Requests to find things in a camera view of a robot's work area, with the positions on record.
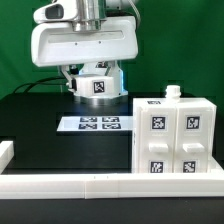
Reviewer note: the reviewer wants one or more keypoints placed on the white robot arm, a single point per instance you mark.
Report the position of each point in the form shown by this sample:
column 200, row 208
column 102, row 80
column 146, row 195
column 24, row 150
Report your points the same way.
column 85, row 16

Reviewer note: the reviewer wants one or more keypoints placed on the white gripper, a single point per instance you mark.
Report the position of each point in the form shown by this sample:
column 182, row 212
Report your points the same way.
column 57, row 44

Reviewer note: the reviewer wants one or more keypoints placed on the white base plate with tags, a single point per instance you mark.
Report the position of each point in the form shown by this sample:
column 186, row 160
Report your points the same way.
column 95, row 123

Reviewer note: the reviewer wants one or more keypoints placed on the white cabinet door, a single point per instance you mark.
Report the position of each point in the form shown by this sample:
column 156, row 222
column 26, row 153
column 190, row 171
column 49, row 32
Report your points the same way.
column 156, row 140
column 194, row 138

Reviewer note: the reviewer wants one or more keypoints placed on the white U-shaped obstacle fence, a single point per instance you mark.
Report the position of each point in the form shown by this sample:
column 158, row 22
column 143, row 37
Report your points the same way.
column 92, row 186

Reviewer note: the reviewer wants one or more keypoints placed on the white cabinet top block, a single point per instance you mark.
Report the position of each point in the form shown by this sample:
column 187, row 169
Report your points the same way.
column 91, row 86

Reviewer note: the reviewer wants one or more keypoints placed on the white cabinet body box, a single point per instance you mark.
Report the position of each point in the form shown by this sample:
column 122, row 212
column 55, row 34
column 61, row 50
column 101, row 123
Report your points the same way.
column 173, row 99

